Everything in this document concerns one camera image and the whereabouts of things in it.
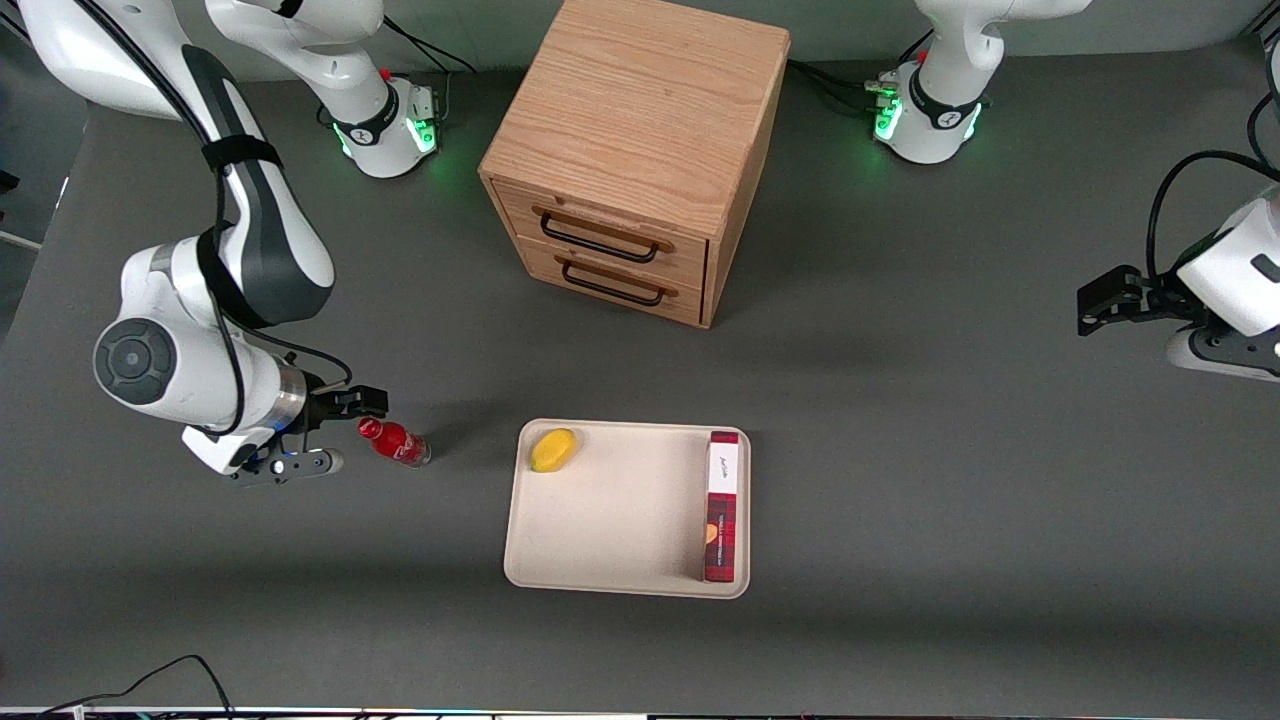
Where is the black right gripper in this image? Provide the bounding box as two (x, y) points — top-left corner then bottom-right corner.
(296, 376), (389, 435)

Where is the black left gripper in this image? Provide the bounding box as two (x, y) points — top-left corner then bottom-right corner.
(1077, 264), (1202, 337)

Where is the red coke bottle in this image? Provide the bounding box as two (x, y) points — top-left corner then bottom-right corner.
(358, 417), (433, 469)

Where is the beige plastic tray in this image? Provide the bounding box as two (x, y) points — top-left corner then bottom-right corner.
(503, 418), (752, 599)

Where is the yellow lemon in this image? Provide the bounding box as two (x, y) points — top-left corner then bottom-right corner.
(529, 428), (579, 473)

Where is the wooden drawer front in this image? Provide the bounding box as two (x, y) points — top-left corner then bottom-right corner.
(495, 183), (709, 291)
(515, 236), (707, 327)

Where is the red and white carton box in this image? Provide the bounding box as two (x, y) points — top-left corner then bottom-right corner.
(703, 430), (741, 584)

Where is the wooden drawer cabinet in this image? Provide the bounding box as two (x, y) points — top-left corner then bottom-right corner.
(478, 0), (791, 329)

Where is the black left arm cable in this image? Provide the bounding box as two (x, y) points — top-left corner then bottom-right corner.
(1147, 150), (1280, 283)

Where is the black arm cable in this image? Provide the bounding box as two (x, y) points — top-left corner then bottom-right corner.
(1147, 150), (1280, 283)
(70, 0), (354, 437)

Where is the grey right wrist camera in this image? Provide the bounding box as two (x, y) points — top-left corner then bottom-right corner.
(228, 448), (346, 487)

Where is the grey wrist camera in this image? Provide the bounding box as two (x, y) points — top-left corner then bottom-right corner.
(1165, 328), (1280, 384)
(228, 448), (346, 487)

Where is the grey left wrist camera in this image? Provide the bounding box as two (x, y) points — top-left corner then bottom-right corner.
(1165, 328), (1280, 384)

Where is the black looped cable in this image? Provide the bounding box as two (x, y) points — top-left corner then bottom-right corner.
(1246, 35), (1280, 171)

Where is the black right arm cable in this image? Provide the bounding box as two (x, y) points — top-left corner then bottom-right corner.
(70, 0), (354, 437)

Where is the black metal drawer handle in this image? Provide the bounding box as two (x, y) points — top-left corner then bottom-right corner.
(562, 259), (667, 308)
(540, 210), (662, 265)

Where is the black velcro strap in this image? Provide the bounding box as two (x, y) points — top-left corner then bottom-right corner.
(202, 137), (284, 175)

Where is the black cable on table edge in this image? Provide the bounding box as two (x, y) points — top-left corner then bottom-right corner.
(38, 654), (237, 720)

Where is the black right base cable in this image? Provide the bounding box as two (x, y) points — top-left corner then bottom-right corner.
(380, 15), (477, 77)

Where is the black base cable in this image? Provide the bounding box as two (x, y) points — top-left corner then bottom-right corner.
(787, 57), (903, 114)
(380, 15), (477, 77)

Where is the black left base cable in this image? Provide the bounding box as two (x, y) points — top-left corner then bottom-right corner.
(787, 57), (903, 114)

